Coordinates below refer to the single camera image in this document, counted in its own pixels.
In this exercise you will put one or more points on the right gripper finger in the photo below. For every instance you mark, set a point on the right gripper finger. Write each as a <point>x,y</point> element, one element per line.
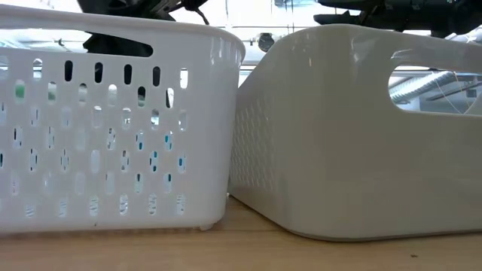
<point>346,3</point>
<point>339,19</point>

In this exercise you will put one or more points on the green packaged toothbrush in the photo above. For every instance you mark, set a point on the green packaged toothbrush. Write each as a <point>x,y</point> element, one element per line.
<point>19,92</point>

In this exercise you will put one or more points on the grey plastic basket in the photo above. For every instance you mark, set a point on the grey plastic basket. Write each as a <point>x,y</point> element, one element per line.
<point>339,150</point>

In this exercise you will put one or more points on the white perforated plastic basket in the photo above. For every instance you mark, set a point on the white perforated plastic basket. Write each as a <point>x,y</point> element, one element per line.
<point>196,150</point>

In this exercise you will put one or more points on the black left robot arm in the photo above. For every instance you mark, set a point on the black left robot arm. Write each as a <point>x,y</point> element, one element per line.
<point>113,5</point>

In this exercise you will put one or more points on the round black fixture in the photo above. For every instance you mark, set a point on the round black fixture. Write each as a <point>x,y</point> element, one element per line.
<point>266,41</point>

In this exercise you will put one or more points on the silver ventilation duct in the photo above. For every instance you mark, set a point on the silver ventilation duct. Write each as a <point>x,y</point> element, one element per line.
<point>421,86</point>

